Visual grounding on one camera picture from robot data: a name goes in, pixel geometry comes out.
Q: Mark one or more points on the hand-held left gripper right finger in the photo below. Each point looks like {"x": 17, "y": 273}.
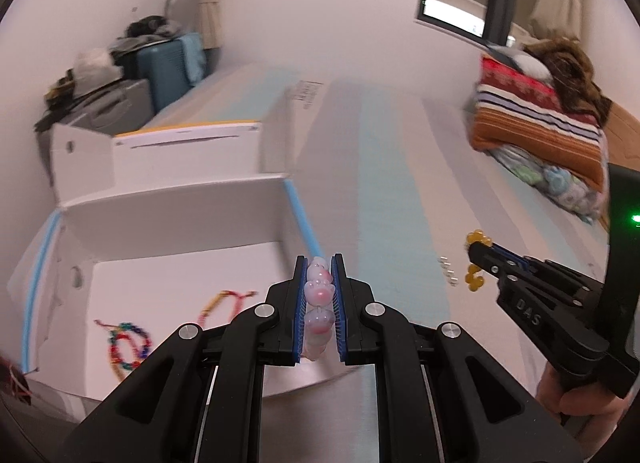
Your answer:
{"x": 339, "y": 323}

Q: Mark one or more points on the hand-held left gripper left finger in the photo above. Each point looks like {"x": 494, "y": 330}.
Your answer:
{"x": 299, "y": 323}

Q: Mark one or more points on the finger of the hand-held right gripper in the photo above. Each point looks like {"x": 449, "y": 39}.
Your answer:
{"x": 530, "y": 313}
{"x": 515, "y": 257}

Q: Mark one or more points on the white cardboard box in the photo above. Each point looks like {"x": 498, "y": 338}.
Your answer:
{"x": 165, "y": 223}

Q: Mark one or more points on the person's right hand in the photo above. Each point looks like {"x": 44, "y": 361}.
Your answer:
{"x": 575, "y": 405}

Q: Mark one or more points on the floral quilt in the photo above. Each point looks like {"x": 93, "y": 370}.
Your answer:
{"x": 550, "y": 180}

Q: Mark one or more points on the wooden headboard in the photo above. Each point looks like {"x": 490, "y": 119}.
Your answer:
{"x": 624, "y": 138}

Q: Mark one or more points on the grey pillow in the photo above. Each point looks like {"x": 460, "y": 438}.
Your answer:
{"x": 525, "y": 63}

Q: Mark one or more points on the brown fleece blanket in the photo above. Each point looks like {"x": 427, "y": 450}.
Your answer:
{"x": 567, "y": 63}

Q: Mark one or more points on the grey suitcase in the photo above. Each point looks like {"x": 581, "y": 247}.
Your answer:
{"x": 110, "y": 103}

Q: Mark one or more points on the teal suitcase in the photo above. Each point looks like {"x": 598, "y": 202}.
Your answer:
{"x": 170, "y": 63}

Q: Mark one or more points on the dark clothes pile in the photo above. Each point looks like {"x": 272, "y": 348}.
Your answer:
{"x": 150, "y": 28}

